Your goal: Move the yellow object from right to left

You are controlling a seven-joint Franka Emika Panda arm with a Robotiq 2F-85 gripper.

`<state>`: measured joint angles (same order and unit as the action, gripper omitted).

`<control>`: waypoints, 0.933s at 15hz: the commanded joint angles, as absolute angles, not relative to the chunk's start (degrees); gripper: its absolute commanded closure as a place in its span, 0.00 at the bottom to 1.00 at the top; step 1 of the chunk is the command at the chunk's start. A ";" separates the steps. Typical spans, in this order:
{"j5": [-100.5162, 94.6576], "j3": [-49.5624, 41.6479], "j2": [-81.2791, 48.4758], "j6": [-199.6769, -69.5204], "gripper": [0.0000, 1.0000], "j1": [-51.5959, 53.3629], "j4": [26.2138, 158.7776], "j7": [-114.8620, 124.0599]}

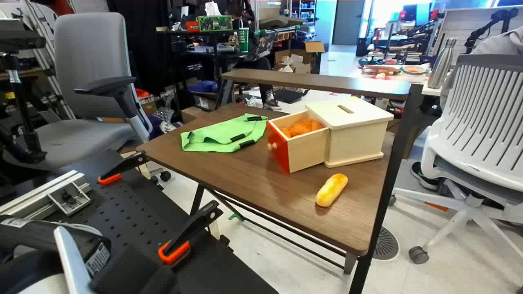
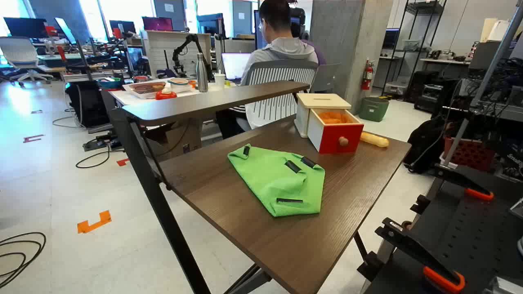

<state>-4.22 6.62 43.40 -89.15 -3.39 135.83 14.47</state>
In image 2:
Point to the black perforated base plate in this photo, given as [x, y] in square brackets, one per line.
[479, 239]

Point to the green storage bin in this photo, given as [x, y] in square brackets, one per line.
[373, 109]

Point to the black orange clamp far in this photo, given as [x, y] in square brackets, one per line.
[440, 197]

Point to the green folded cloth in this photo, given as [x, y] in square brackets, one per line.
[283, 182]

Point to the wooden box with red drawer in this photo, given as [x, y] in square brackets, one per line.
[327, 123]

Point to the black orange clamp near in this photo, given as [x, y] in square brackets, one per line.
[433, 270]

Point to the white mesh office chair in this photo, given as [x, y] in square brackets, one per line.
[280, 105]

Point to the red crate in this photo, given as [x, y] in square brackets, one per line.
[472, 154]

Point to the dark wooden table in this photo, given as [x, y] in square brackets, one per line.
[296, 252]

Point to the black orange clamp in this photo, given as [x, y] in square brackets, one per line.
[433, 270]
[440, 197]

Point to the metal water bottle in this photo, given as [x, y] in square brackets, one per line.
[201, 74]

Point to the red fire extinguisher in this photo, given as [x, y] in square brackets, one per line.
[368, 76]

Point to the seated person in grey hoodie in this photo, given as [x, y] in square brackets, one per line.
[281, 47]

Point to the yellow oblong toy object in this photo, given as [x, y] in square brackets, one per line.
[374, 140]

